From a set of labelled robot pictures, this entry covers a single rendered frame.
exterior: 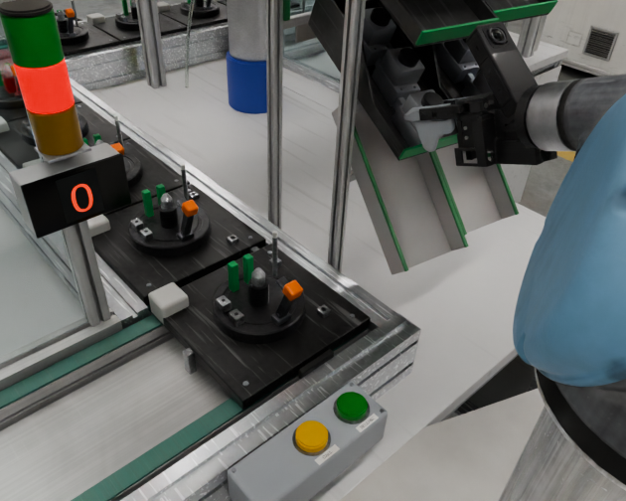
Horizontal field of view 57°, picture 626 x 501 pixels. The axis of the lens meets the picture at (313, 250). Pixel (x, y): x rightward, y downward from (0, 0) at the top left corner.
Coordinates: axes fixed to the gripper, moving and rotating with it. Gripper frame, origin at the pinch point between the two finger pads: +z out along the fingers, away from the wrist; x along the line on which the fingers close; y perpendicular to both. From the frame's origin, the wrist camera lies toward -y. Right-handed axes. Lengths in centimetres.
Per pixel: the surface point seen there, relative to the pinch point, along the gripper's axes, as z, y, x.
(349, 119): 8.7, -0.1, -7.2
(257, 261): 22.7, 20.4, -20.8
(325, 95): 94, -1, 41
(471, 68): 6.8, -3.7, 16.2
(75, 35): 131, -33, -20
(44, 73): 2.3, -12.5, -46.9
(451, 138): -0.3, 5.1, 3.8
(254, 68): 87, -13, 16
